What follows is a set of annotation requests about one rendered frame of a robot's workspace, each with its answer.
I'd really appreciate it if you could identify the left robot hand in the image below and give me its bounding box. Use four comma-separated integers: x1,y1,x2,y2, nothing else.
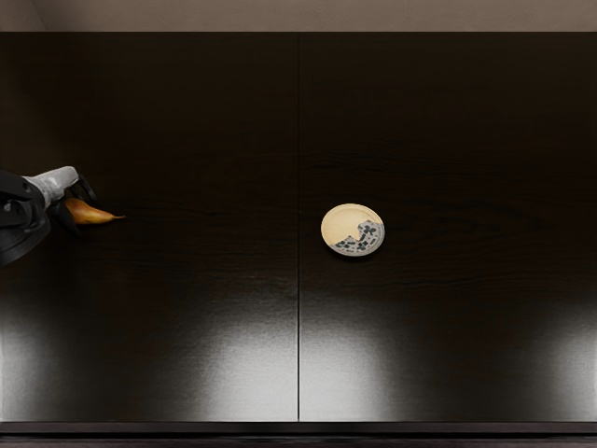
21,165,98,239

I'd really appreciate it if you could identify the cream plate with dark pattern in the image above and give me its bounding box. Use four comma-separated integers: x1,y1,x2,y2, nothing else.
320,203,387,259

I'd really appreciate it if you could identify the orange-yellow pear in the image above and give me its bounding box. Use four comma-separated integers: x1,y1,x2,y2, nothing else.
63,197,127,227

